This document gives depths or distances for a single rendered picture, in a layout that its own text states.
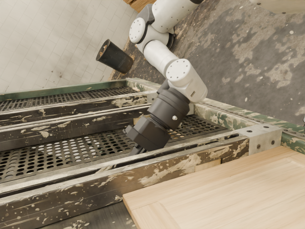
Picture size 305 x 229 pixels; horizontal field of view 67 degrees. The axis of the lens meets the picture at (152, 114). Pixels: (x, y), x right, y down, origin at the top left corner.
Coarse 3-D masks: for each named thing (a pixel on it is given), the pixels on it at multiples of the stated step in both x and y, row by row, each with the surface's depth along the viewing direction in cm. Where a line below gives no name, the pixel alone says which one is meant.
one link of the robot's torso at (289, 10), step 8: (256, 0) 46; (264, 0) 45; (272, 0) 44; (280, 0) 44; (288, 0) 43; (296, 0) 42; (304, 0) 42; (264, 8) 50; (272, 8) 49; (280, 8) 48; (288, 8) 47; (296, 8) 47; (304, 8) 46
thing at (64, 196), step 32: (256, 128) 67; (128, 160) 53; (160, 160) 52; (192, 160) 55; (224, 160) 60; (0, 192) 43; (32, 192) 43; (64, 192) 44; (96, 192) 47; (128, 192) 50; (0, 224) 41; (32, 224) 43
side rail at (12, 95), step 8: (112, 80) 194; (120, 80) 192; (40, 88) 175; (48, 88) 173; (56, 88) 173; (64, 88) 175; (72, 88) 178; (80, 88) 180; (88, 88) 183; (96, 88) 185; (104, 88) 188; (120, 88) 194; (0, 96) 160; (8, 96) 162; (16, 96) 164; (24, 96) 166; (32, 96) 168; (0, 104) 161
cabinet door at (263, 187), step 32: (256, 160) 60; (288, 160) 60; (160, 192) 49; (192, 192) 49; (224, 192) 49; (256, 192) 48; (288, 192) 48; (160, 224) 41; (192, 224) 41; (224, 224) 40; (256, 224) 40; (288, 224) 39
